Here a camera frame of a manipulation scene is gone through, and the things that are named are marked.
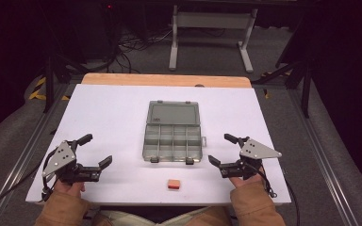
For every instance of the wooden table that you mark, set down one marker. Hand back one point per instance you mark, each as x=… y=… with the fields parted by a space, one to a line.
x=166 y=80

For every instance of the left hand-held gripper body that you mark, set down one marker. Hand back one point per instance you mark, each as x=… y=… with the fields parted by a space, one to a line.
x=63 y=158

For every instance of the black tripod stand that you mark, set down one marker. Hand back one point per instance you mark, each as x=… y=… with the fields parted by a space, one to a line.
x=301 y=75
x=52 y=75

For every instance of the person's right hand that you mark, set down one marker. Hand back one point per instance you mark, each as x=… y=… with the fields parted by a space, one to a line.
x=245 y=182

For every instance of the person's left hand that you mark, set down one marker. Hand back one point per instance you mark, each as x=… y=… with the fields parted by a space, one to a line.
x=70 y=188

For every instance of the person's lap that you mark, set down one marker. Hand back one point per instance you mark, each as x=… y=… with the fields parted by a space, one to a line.
x=157 y=218

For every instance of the yellow black floor tape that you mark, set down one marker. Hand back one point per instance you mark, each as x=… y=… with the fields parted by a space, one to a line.
x=39 y=91

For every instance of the clear plastic compartment box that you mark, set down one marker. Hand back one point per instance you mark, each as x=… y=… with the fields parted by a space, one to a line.
x=172 y=135

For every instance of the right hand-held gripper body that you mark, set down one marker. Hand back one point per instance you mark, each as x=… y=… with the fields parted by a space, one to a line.
x=256 y=150

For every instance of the white metal stand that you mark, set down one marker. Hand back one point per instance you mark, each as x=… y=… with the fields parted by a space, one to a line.
x=212 y=22

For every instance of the white board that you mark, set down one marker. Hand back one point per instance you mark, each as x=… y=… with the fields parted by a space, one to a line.
x=116 y=119

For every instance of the small orange block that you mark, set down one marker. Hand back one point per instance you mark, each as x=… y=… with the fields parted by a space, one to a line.
x=173 y=184

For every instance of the aluminium floor rail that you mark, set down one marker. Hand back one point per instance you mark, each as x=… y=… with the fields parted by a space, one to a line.
x=19 y=163
x=322 y=157

